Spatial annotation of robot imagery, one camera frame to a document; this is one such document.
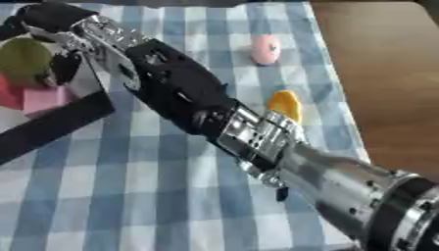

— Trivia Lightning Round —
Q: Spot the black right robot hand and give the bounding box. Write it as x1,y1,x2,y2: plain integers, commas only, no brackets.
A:
0,1,240,139

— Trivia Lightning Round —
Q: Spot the green round toy fruit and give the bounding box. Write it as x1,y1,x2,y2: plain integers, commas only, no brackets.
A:
0,37,55,88

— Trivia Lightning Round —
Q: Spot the pink egg-shaped toy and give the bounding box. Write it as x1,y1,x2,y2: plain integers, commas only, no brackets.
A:
248,33,283,67

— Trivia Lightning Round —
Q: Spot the orange toy fruit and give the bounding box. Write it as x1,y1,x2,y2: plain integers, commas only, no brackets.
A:
266,89,304,125

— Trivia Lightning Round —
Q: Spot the pink block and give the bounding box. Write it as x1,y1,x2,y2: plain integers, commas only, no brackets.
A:
21,85,75,118

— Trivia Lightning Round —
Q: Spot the red toy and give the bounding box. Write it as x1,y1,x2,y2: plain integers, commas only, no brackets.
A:
0,73,26,111

